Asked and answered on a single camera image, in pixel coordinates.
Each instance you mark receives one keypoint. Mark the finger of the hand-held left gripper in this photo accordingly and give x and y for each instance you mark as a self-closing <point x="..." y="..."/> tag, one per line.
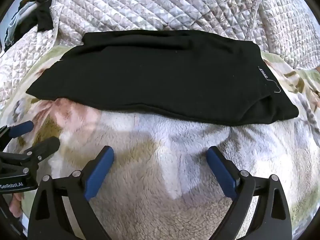
<point x="21" y="129"/>
<point x="43" y="148"/>

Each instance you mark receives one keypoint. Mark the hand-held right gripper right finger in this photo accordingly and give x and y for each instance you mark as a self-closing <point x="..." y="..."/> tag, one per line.
<point x="222" y="172"/>

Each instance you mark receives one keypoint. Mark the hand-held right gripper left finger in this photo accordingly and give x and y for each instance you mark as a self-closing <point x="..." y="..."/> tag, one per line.
<point x="98" y="172"/>

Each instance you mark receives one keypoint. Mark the black pants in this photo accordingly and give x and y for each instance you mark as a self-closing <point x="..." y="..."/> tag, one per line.
<point x="155" y="80"/>

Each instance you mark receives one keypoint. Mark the person's left hand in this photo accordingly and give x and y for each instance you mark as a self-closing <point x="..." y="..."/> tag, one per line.
<point x="15" y="205"/>

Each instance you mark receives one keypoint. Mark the floral fleece blanket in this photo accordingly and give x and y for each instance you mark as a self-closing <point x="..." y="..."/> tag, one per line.
<point x="160" y="155"/>

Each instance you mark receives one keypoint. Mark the beige floral quilted comforter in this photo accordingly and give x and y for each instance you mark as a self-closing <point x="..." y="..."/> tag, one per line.
<point x="17" y="62"/>

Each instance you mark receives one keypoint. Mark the light blue cloth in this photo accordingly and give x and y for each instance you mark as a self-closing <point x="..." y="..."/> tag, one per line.
<point x="17" y="22"/>

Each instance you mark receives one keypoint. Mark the dark cloth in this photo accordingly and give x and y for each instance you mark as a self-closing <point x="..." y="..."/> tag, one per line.
<point x="45" y="12"/>

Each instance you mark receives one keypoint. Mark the grey patterned quilted bedspread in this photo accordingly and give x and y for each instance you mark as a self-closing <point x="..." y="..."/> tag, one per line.
<point x="150" y="5"/>

